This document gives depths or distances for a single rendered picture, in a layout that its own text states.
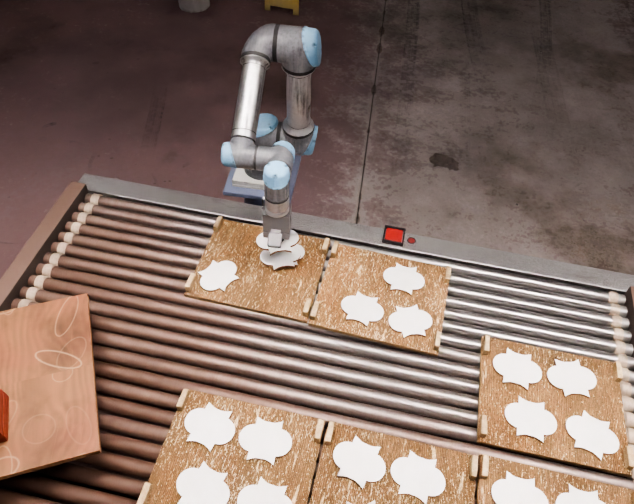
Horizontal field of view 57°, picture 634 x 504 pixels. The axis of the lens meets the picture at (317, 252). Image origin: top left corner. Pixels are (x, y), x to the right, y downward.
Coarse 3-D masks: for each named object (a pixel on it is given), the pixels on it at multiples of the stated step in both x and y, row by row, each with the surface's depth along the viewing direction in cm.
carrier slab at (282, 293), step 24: (216, 240) 205; (240, 240) 205; (312, 240) 206; (240, 264) 198; (312, 264) 199; (192, 288) 191; (240, 288) 192; (264, 288) 192; (288, 288) 192; (312, 288) 193; (264, 312) 187; (288, 312) 186
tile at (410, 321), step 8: (416, 304) 189; (400, 312) 187; (408, 312) 187; (416, 312) 187; (424, 312) 187; (392, 320) 185; (400, 320) 185; (408, 320) 185; (416, 320) 185; (424, 320) 185; (392, 328) 183; (400, 328) 183; (408, 328) 183; (416, 328) 183; (424, 328) 183; (408, 336) 182; (424, 336) 182
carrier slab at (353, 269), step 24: (336, 264) 200; (360, 264) 200; (384, 264) 201; (408, 264) 201; (336, 288) 193; (360, 288) 194; (384, 288) 194; (432, 288) 195; (336, 312) 187; (384, 312) 188; (432, 312) 188; (360, 336) 182; (384, 336) 182; (432, 336) 183
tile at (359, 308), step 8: (352, 296) 190; (360, 296) 190; (344, 304) 188; (352, 304) 188; (360, 304) 188; (368, 304) 188; (376, 304) 188; (344, 312) 187; (352, 312) 186; (360, 312) 186; (368, 312) 186; (376, 312) 186; (352, 320) 185; (360, 320) 184; (368, 320) 184; (376, 320) 184
